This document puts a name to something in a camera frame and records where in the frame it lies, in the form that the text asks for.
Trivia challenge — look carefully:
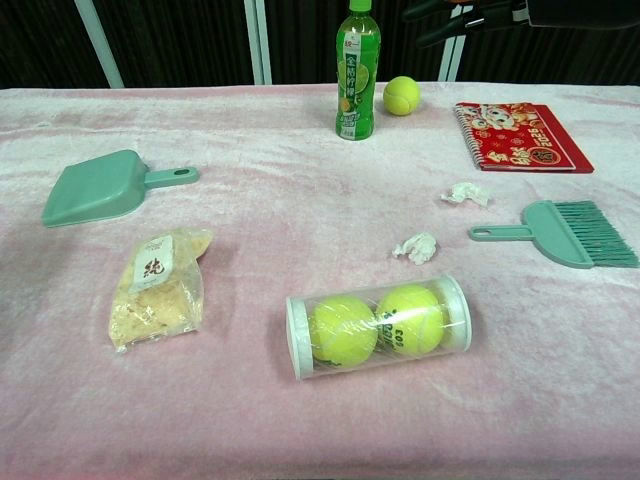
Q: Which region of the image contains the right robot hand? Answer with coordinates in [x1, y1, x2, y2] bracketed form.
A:
[402, 0, 531, 50]

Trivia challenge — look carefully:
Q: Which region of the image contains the loose yellow tennis ball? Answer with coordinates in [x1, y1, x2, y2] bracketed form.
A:
[382, 75, 422, 117]

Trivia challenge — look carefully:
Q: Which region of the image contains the printed packed tennis ball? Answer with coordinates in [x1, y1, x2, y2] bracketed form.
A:
[374, 283, 446, 357]

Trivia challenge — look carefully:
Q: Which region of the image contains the plain packed tennis ball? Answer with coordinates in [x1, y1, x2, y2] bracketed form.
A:
[307, 294, 380, 369]

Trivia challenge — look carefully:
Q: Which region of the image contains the clear tennis ball tube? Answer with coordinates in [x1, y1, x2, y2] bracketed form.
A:
[284, 273, 474, 381]

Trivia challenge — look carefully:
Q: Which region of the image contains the red spiral calendar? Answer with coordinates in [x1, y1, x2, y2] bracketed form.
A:
[453, 101, 595, 175]

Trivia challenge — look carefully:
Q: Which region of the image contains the green drink bottle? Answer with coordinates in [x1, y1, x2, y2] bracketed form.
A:
[333, 0, 382, 142]

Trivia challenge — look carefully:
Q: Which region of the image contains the black pleated curtain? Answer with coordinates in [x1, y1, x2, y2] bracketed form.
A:
[0, 0, 640, 91]

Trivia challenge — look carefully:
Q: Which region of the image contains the green plastic dustpan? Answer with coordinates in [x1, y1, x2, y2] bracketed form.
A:
[40, 148, 200, 230]

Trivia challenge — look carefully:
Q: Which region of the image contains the clear snack bag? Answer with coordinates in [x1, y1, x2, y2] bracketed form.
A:
[108, 227, 215, 354]

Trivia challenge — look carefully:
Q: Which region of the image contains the pink plush tablecloth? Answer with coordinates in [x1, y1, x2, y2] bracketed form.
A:
[0, 82, 640, 480]

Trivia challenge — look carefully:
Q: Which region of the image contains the white frame post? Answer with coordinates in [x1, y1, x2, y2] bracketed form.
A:
[74, 0, 125, 90]
[243, 0, 274, 85]
[437, 0, 475, 83]

